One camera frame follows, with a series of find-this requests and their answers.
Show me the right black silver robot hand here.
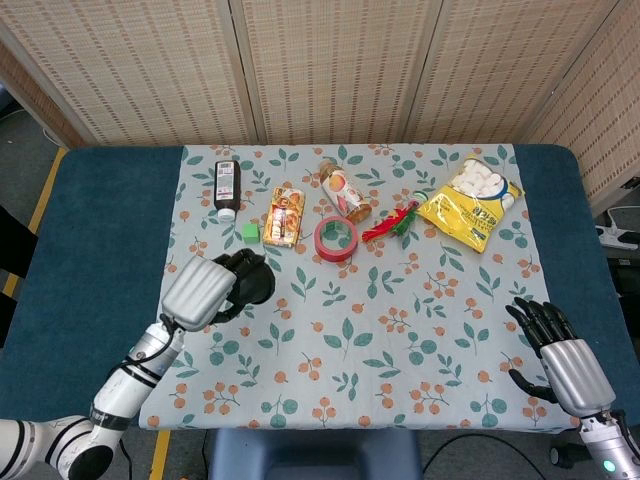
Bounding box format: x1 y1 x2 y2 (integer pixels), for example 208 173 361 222
504 297 617 419

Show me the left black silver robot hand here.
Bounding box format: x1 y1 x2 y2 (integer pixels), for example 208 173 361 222
159 248 269 333

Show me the black round cap object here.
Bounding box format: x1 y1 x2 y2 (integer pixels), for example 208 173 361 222
232 259 277 307

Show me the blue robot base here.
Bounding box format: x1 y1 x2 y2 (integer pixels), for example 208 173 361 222
207 428 422 480

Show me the black caster wheel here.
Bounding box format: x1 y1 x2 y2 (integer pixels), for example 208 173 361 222
549 443 576 469

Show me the brown sauce bottle white cap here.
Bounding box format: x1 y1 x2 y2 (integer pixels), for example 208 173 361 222
213 159 243 223

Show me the yellow curry food box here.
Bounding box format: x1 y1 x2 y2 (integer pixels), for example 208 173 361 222
261 185 307 248

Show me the blue table cover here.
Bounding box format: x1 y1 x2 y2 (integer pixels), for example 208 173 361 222
0 143 640 429

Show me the red tape roll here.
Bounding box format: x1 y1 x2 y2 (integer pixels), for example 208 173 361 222
313 215 360 263

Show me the white power strip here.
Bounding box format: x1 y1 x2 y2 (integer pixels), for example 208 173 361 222
596 223 640 251

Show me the floral leaf print tablecloth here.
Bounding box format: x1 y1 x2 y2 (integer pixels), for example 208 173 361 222
137 143 581 434

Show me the peach drink plastic bottle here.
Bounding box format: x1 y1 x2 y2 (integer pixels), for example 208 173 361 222
318 158 374 225

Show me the yellow marshmallow bag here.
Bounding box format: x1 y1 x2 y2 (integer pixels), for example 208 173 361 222
417 153 525 255

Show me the red green feather shuttlecock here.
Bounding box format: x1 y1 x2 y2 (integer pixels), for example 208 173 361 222
361 190 430 243

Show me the bamboo folding screen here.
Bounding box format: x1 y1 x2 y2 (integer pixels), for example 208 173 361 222
0 0 640 219

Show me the black floor cable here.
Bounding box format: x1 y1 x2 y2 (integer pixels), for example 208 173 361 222
422 433 551 480

